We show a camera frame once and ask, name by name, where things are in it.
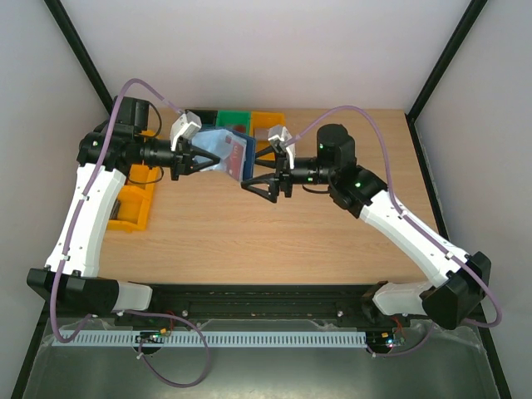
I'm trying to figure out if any white slotted cable duct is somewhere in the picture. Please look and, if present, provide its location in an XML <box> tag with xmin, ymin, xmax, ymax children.
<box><xmin>70</xmin><ymin>331</ymin><xmax>367</xmax><ymax>348</ymax></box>

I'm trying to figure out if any grey-pink card stack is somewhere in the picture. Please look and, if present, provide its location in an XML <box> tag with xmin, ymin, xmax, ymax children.
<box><xmin>254</xmin><ymin>128</ymin><xmax>268</xmax><ymax>141</ymax></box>

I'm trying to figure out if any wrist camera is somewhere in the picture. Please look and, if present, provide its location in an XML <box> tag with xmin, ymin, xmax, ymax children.
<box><xmin>170</xmin><ymin>111</ymin><xmax>202</xmax><ymax>152</ymax></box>
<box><xmin>268</xmin><ymin>125</ymin><xmax>296</xmax><ymax>170</ymax></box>

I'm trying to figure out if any left black frame post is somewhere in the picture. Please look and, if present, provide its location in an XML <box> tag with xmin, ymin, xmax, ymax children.
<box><xmin>44</xmin><ymin>0</ymin><xmax>113</xmax><ymax>116</ymax></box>

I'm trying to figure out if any dark grey card stack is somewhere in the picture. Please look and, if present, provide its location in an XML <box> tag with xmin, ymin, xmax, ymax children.
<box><xmin>110</xmin><ymin>199</ymin><xmax>121</xmax><ymax>220</ymax></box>

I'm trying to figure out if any right black frame post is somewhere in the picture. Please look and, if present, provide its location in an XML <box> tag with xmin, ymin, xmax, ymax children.
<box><xmin>405</xmin><ymin>0</ymin><xmax>490</xmax><ymax>121</ymax></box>

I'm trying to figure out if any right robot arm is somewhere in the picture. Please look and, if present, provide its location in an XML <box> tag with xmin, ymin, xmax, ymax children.
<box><xmin>241</xmin><ymin>124</ymin><xmax>491</xmax><ymax>329</ymax></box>

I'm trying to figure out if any orange three-compartment bin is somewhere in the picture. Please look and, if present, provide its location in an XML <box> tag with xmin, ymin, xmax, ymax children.
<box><xmin>106</xmin><ymin>130</ymin><xmax>163</xmax><ymax>232</ymax></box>

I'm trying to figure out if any black frame post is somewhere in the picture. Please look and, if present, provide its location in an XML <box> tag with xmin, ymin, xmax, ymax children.
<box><xmin>44</xmin><ymin>0</ymin><xmax>113</xmax><ymax>116</ymax></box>
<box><xmin>405</xmin><ymin>0</ymin><xmax>490</xmax><ymax>121</ymax></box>

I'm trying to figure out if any black storage bin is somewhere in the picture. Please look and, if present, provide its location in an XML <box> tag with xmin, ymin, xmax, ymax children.
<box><xmin>186</xmin><ymin>109</ymin><xmax>218</xmax><ymax>129</ymax></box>

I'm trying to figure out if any small orange storage bin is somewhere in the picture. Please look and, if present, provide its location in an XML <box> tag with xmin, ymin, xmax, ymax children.
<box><xmin>251</xmin><ymin>111</ymin><xmax>286</xmax><ymax>152</ymax></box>

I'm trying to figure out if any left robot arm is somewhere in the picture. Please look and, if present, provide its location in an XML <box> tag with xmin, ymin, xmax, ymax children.
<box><xmin>27</xmin><ymin>97</ymin><xmax>219</xmax><ymax>315</ymax></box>

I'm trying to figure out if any green storage bin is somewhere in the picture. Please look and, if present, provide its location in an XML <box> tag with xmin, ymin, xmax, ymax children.
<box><xmin>216</xmin><ymin>110</ymin><xmax>252</xmax><ymax>135</ymax></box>

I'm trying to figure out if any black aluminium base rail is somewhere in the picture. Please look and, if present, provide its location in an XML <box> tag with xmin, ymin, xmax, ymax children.
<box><xmin>41</xmin><ymin>283</ymin><xmax>483</xmax><ymax>329</ymax></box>

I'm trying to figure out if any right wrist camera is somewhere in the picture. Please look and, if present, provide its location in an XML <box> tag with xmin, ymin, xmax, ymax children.
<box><xmin>268</xmin><ymin>125</ymin><xmax>296</xmax><ymax>170</ymax></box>

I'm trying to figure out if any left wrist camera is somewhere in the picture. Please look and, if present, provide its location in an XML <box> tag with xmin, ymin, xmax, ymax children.
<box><xmin>170</xmin><ymin>111</ymin><xmax>202</xmax><ymax>152</ymax></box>

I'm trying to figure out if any blue card holder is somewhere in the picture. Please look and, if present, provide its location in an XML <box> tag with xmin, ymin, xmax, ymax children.
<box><xmin>192</xmin><ymin>128</ymin><xmax>256</xmax><ymax>181</ymax></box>

